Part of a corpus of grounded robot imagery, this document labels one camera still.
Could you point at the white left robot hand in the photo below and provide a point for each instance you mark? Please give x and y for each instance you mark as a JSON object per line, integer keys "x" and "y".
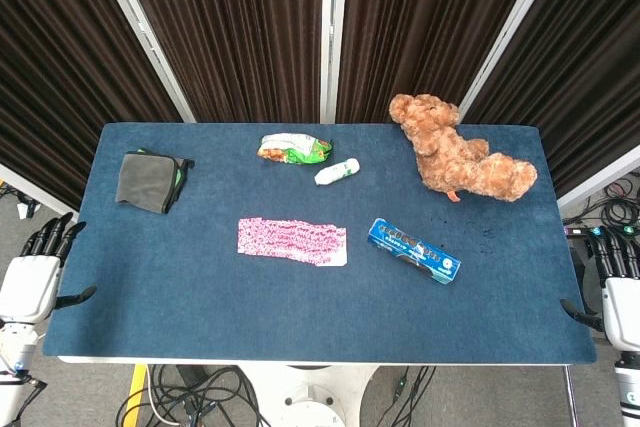
{"x": 27, "y": 282}

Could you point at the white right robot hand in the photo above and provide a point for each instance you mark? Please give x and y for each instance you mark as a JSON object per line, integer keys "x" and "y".
{"x": 622, "y": 302}

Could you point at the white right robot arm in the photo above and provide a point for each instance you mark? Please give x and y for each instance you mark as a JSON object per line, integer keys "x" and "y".
{"x": 629, "y": 377}

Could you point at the white plug adapter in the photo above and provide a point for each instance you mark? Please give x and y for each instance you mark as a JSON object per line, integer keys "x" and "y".
{"x": 23, "y": 209}

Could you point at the metal table leg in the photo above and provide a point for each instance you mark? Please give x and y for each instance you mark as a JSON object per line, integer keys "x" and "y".
{"x": 572, "y": 397}

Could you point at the grey folded cloth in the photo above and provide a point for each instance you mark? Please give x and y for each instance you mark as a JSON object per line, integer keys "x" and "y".
{"x": 145, "y": 182}

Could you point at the dark brown curtain panel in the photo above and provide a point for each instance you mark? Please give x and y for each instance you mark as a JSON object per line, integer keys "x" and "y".
{"x": 425, "y": 32}
{"x": 580, "y": 72}
{"x": 235, "y": 32}
{"x": 60, "y": 72}

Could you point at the blue cookie box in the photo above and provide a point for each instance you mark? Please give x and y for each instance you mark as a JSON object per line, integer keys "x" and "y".
{"x": 415, "y": 249}

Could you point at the brown plush teddy bear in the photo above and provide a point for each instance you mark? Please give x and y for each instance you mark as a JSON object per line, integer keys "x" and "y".
{"x": 460, "y": 157}

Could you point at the blue felt table mat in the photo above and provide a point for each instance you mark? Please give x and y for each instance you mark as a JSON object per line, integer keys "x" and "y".
{"x": 320, "y": 307}

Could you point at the green white snack bag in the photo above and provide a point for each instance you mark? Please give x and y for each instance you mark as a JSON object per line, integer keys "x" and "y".
{"x": 292, "y": 148}

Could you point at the small white tube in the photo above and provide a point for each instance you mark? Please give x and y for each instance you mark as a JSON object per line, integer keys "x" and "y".
{"x": 337, "y": 171}

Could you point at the white partition base rail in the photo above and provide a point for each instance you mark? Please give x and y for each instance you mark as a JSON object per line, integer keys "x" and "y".
{"x": 600, "y": 177}
{"x": 35, "y": 192}

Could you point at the white partition frame post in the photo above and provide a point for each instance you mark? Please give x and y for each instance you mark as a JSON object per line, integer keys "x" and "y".
{"x": 510, "y": 32}
{"x": 333, "y": 32}
{"x": 142, "y": 37}

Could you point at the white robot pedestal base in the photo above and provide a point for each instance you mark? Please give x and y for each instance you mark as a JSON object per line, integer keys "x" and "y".
{"x": 310, "y": 394}

